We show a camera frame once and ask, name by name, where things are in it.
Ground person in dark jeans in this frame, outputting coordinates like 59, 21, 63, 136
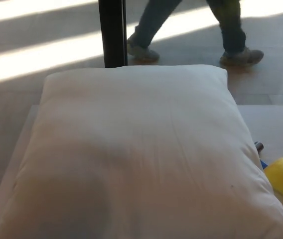
126, 0, 265, 67

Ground black vertical post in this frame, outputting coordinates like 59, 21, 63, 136
98, 0, 129, 68

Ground white pillow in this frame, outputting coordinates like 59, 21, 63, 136
0, 64, 283, 239

